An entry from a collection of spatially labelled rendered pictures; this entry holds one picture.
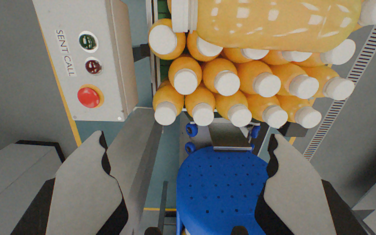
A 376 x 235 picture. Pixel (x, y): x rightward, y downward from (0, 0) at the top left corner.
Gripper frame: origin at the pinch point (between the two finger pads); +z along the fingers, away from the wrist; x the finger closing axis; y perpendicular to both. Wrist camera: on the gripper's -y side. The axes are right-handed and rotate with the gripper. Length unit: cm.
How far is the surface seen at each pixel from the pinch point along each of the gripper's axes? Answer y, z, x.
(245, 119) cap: 6.2, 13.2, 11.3
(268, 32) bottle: -7.7, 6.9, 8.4
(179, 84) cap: -0.1, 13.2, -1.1
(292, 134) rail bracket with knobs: 16.5, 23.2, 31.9
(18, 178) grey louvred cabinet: 101, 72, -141
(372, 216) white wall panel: 242, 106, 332
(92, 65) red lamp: -2.9, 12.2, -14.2
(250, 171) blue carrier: 24.3, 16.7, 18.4
